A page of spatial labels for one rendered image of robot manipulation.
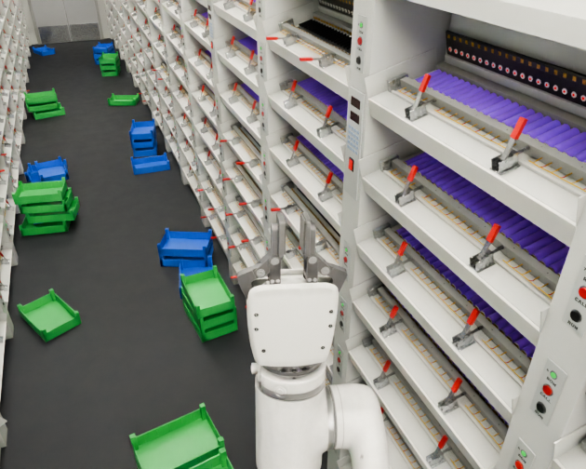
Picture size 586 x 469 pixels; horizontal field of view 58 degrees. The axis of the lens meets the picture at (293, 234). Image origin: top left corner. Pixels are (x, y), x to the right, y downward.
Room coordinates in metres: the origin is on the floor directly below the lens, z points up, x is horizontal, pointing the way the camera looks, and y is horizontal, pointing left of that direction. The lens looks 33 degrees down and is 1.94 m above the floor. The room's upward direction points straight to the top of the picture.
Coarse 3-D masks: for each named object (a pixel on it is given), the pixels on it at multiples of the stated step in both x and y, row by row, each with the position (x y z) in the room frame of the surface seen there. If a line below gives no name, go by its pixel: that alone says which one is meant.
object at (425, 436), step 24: (360, 336) 1.20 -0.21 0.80; (360, 360) 1.15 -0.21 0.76; (384, 360) 1.13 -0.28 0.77; (384, 384) 1.05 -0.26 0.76; (408, 384) 1.02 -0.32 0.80; (384, 408) 0.99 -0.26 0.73; (408, 408) 0.96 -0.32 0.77; (408, 432) 0.89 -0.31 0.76; (432, 432) 0.88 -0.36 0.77; (432, 456) 0.81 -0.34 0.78; (456, 456) 0.81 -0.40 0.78
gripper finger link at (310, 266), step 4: (312, 256) 0.46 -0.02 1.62; (316, 256) 0.46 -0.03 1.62; (304, 260) 0.48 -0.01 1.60; (308, 260) 0.46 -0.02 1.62; (312, 260) 0.46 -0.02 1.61; (316, 260) 0.46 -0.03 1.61; (304, 264) 0.48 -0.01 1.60; (308, 264) 0.46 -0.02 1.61; (312, 264) 0.46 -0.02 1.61; (316, 264) 0.46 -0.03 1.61; (304, 268) 0.48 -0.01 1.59; (308, 268) 0.46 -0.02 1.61; (312, 268) 0.46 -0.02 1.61; (316, 268) 0.46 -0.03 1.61; (304, 272) 0.47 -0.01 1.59; (308, 272) 0.46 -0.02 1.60; (312, 272) 0.46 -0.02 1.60; (316, 272) 0.46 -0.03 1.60; (304, 276) 0.48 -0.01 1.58; (308, 276) 0.46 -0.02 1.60; (312, 276) 0.46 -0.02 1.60; (316, 276) 0.46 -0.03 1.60; (308, 280) 0.46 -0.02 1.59; (312, 280) 0.46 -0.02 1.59; (316, 280) 0.46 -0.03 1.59
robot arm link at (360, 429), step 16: (336, 384) 0.46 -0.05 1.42; (352, 384) 0.46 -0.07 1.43; (336, 400) 0.43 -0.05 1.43; (352, 400) 0.43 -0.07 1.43; (368, 400) 0.43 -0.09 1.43; (336, 416) 0.41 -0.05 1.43; (352, 416) 0.41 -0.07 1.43; (368, 416) 0.41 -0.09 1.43; (336, 432) 0.40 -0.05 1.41; (352, 432) 0.40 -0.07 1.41; (368, 432) 0.39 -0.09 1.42; (384, 432) 0.40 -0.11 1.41; (336, 448) 0.40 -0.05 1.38; (352, 448) 0.39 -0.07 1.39; (368, 448) 0.38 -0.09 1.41; (384, 448) 0.38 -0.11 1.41; (352, 464) 0.39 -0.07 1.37; (368, 464) 0.36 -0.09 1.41; (384, 464) 0.36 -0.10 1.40
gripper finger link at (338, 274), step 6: (330, 264) 0.48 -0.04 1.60; (330, 270) 0.47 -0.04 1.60; (336, 270) 0.47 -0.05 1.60; (342, 270) 0.47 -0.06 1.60; (330, 276) 0.47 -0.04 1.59; (336, 276) 0.47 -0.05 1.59; (342, 276) 0.47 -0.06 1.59; (330, 282) 0.47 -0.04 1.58; (336, 282) 0.47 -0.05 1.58; (342, 282) 0.47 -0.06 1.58
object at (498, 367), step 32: (384, 224) 1.21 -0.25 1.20; (384, 256) 1.12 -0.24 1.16; (416, 256) 1.07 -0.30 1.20; (416, 288) 0.98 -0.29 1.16; (448, 288) 0.94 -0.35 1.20; (448, 320) 0.87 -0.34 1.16; (480, 320) 0.83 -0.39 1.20; (448, 352) 0.81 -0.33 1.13; (480, 352) 0.78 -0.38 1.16; (512, 352) 0.74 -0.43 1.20; (480, 384) 0.72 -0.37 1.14; (512, 384) 0.69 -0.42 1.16; (512, 416) 0.63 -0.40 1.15
